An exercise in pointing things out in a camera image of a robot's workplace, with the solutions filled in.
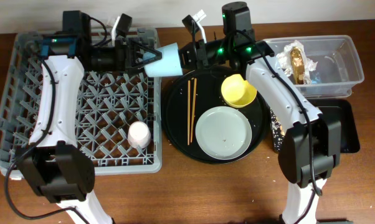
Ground wooden chopstick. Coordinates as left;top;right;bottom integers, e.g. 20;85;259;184
190;78;197;143
187;80;191;146

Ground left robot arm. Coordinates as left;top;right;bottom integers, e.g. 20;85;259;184
11;11;162;223

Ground left wooden chopstick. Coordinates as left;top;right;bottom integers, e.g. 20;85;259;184
187;80;191;146

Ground clear plastic bin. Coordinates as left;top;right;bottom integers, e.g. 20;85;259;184
265;35;364;99

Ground black rectangular tray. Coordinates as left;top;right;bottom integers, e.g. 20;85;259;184
310;98;360;153

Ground grey dishwasher rack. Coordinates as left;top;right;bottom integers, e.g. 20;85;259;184
0;32;162;175

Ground blue plastic cup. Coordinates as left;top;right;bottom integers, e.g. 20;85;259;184
144;43;183;78

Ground round black tray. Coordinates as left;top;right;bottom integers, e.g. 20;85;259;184
161;67;270;164

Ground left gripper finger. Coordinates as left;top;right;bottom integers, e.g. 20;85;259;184
134;41;162;58
131;55;162;69

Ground yellow bowl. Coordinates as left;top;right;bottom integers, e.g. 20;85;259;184
221;74;257;108

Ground right wooden chopstick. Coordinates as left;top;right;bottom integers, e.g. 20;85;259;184
190;78;197;143

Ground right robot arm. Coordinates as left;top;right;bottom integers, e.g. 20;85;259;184
179;1;341;223

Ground brown bread piece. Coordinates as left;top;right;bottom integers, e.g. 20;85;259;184
290;47;305;85

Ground pink plastic cup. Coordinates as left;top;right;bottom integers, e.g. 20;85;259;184
127;121;151;149

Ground food scraps pile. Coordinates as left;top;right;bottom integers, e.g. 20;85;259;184
270;110;285;153

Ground crumpled white paper wrapper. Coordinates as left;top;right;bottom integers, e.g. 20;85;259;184
277;40;317;85

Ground grey round plate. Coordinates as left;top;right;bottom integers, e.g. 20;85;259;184
195;106;252;161

